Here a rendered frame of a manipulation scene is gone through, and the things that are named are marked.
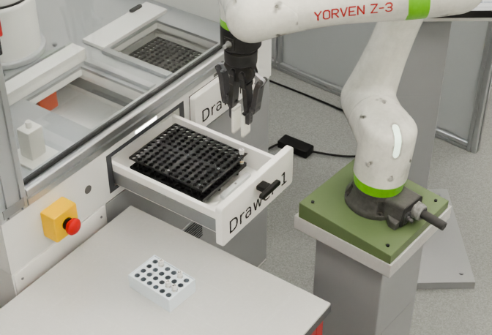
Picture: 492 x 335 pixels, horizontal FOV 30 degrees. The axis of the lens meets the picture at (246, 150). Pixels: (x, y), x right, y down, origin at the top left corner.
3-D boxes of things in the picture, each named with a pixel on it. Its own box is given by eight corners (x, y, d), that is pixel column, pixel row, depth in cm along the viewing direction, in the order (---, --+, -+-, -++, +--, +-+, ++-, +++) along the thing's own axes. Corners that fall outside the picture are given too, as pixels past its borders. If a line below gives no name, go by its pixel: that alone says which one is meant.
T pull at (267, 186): (280, 184, 212) (281, 179, 212) (262, 201, 208) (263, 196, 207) (268, 178, 214) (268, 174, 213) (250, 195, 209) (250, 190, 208)
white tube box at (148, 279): (195, 291, 204) (195, 279, 202) (170, 312, 199) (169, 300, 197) (155, 266, 210) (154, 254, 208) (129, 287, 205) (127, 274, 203)
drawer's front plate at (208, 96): (258, 85, 261) (258, 52, 255) (195, 134, 242) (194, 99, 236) (253, 83, 262) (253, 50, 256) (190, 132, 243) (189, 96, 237)
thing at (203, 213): (282, 178, 225) (283, 158, 221) (220, 235, 208) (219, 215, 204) (157, 124, 243) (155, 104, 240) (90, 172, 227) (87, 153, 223)
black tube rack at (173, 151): (246, 173, 226) (246, 153, 222) (203, 211, 214) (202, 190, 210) (176, 142, 236) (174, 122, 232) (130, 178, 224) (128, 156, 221)
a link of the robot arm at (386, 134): (392, 155, 228) (406, 93, 217) (412, 197, 217) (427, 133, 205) (343, 159, 226) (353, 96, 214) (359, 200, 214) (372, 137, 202)
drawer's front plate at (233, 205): (292, 182, 226) (293, 145, 219) (222, 247, 207) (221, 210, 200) (286, 179, 227) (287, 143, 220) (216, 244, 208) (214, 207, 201)
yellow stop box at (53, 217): (82, 227, 209) (78, 203, 205) (59, 245, 205) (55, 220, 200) (66, 219, 212) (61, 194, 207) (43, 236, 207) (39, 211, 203)
